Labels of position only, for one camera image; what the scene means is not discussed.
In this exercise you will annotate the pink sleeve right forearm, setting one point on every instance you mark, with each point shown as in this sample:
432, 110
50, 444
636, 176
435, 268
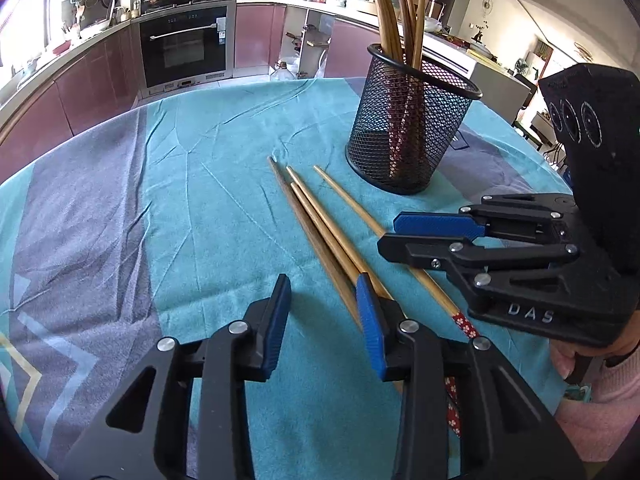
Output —
598, 427

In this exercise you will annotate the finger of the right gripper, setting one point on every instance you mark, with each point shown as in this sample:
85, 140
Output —
420, 251
440, 223

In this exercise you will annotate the black built-in oven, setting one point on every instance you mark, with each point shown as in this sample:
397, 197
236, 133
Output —
187, 45

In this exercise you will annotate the teal grey tablecloth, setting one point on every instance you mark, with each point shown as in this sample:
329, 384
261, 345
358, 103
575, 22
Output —
168, 221

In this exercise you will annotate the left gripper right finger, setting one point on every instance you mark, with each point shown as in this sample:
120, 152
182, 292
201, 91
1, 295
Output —
506, 431

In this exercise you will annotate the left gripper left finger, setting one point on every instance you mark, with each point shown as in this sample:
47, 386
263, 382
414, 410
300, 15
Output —
142, 430

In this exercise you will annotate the black mesh utensil cup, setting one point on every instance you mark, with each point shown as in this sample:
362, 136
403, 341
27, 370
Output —
406, 120

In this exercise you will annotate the black camera box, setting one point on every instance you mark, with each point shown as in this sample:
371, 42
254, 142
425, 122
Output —
594, 111

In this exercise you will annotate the oil bottle on floor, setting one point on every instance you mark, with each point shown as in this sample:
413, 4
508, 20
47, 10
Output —
282, 73

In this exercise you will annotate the person's right hand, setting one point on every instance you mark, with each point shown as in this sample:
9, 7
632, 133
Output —
563, 354

